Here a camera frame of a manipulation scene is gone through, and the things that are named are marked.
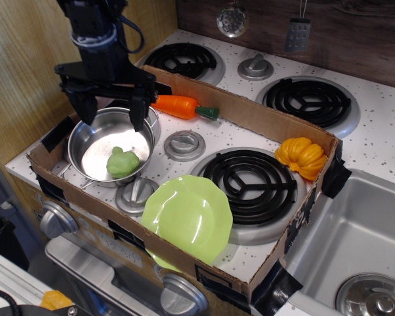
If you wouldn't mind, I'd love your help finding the front right black burner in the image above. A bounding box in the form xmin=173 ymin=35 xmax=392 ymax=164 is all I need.
xmin=191 ymin=147 xmax=307 ymax=246

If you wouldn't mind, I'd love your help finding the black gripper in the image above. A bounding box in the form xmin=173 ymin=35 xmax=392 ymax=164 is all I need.
xmin=54 ymin=36 xmax=157 ymax=132

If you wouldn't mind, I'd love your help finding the stainless steel pan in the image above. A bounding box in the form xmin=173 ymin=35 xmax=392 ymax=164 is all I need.
xmin=59 ymin=107 xmax=160 ymax=188

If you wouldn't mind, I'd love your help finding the hanging round metal strainer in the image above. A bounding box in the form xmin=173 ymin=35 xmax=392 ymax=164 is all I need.
xmin=216 ymin=1 xmax=250 ymax=38

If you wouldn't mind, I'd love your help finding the stainless steel sink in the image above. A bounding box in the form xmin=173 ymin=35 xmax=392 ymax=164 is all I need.
xmin=283 ymin=170 xmax=395 ymax=315

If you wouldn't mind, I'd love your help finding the right oven front knob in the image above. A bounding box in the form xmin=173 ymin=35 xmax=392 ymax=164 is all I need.
xmin=160 ymin=273 xmax=209 ymax=316

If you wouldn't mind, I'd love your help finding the back right black burner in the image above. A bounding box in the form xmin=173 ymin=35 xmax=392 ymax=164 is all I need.
xmin=255 ymin=76 xmax=361 ymax=138

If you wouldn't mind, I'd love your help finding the back silver stove knob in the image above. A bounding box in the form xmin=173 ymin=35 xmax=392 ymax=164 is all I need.
xmin=238 ymin=53 xmax=274 ymax=81

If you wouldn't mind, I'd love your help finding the green toy broccoli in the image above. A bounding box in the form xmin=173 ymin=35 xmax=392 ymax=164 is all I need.
xmin=106 ymin=146 xmax=140 ymax=178

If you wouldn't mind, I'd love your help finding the sink drain strainer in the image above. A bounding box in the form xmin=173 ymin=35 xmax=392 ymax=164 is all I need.
xmin=334 ymin=273 xmax=395 ymax=315

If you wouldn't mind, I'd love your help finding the front silver stove knob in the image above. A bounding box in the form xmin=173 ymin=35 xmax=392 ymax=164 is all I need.
xmin=115 ymin=177 xmax=159 ymax=217

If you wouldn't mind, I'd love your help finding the silver oven door handle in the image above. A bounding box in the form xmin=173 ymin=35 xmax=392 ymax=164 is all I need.
xmin=45 ymin=237 xmax=156 ymax=315

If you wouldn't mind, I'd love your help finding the yellow cloth piece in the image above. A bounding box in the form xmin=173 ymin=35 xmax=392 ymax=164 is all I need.
xmin=39 ymin=290 xmax=73 ymax=311

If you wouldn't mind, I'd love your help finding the centre silver stove knob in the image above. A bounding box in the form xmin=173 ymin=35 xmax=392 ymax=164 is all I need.
xmin=164 ymin=130 xmax=206 ymax=162

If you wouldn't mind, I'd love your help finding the black cable bottom left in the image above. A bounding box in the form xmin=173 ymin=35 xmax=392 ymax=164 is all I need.
xmin=0 ymin=288 xmax=20 ymax=316

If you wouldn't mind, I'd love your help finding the black burner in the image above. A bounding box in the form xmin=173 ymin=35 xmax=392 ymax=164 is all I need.
xmin=191 ymin=147 xmax=307 ymax=246
xmin=255 ymin=76 xmax=361 ymax=138
xmin=139 ymin=43 xmax=226 ymax=86

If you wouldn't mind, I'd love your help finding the light green plastic plate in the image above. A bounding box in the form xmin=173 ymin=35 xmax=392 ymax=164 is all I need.
xmin=141 ymin=174 xmax=233 ymax=265

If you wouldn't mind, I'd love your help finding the orange toy carrot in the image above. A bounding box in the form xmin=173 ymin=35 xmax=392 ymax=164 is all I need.
xmin=151 ymin=95 xmax=219 ymax=120

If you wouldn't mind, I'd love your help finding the left oven front knob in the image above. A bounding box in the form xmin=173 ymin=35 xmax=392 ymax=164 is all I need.
xmin=39 ymin=201 xmax=78 ymax=239

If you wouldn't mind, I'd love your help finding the silver stove knob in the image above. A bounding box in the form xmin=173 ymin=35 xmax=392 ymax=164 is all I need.
xmin=164 ymin=130 xmax=206 ymax=162
xmin=115 ymin=177 xmax=159 ymax=217
xmin=238 ymin=53 xmax=274 ymax=81

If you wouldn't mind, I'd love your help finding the orange toy pumpkin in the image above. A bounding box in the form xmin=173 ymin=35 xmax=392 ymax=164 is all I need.
xmin=275 ymin=137 xmax=327 ymax=181

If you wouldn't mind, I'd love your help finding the cardboard fence box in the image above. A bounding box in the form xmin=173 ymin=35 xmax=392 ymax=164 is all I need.
xmin=28 ymin=67 xmax=342 ymax=312

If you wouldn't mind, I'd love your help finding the oven knob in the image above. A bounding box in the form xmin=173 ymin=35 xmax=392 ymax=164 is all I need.
xmin=160 ymin=273 xmax=209 ymax=316
xmin=39 ymin=201 xmax=78 ymax=239

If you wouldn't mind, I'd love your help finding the back left black burner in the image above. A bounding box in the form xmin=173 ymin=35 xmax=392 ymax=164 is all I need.
xmin=139 ymin=43 xmax=226 ymax=86

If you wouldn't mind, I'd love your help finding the hanging grey slotted spatula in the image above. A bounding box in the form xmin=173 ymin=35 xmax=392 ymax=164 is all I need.
xmin=284 ymin=1 xmax=311 ymax=53

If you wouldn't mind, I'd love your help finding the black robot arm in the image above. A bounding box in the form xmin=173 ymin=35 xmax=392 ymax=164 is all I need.
xmin=55 ymin=1 xmax=157 ymax=131

